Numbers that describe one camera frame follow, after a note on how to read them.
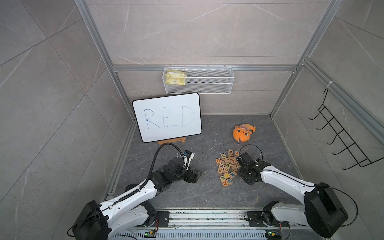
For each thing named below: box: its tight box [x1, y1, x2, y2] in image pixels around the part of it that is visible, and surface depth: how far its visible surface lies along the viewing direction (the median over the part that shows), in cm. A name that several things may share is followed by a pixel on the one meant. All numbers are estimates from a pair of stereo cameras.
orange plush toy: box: [232, 124, 256, 145], surface depth 101 cm
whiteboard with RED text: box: [132, 92, 203, 143], surface depth 95 cm
